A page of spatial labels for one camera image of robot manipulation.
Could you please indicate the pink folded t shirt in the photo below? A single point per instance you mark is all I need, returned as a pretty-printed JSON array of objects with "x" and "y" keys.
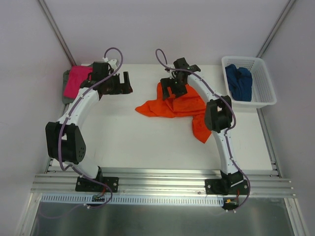
[{"x": 73, "y": 81}]

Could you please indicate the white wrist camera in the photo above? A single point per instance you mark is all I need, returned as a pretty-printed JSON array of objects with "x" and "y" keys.
[
  {"x": 169, "y": 70},
  {"x": 111, "y": 62}
]

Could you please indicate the blue t shirt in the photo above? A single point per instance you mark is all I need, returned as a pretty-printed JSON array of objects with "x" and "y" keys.
[{"x": 239, "y": 83}]

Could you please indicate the white plastic basket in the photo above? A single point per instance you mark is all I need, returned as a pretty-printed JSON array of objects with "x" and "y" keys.
[{"x": 263, "y": 93}]

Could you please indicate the orange t shirt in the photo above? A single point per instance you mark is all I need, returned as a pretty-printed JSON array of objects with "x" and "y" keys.
[{"x": 188, "y": 105}]

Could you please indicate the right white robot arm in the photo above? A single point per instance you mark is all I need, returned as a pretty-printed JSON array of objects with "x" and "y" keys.
[{"x": 219, "y": 119}]

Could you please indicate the grey folded t shirt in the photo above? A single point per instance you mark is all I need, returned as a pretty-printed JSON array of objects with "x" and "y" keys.
[{"x": 66, "y": 78}]

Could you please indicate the aluminium mounting rail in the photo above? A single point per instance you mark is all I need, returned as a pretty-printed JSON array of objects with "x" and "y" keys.
[{"x": 165, "y": 182}]

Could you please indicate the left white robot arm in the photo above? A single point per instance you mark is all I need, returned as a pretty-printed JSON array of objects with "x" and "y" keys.
[{"x": 65, "y": 142}]

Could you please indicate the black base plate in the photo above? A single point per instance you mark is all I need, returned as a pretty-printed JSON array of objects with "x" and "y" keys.
[
  {"x": 221, "y": 187},
  {"x": 86, "y": 185}
]

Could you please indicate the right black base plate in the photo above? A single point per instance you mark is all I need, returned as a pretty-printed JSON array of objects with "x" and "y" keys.
[{"x": 221, "y": 187}]

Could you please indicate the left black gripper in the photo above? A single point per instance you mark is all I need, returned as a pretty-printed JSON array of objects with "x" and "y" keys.
[{"x": 118, "y": 83}]

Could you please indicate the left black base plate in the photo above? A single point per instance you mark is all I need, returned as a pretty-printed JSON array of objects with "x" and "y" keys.
[{"x": 86, "y": 185}]

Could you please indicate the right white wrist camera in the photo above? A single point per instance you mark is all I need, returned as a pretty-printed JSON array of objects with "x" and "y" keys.
[{"x": 169, "y": 70}]

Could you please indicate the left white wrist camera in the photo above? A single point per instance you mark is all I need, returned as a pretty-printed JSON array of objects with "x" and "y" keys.
[{"x": 111, "y": 62}]

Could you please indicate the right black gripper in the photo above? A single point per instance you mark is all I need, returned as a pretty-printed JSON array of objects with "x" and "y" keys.
[{"x": 174, "y": 86}]

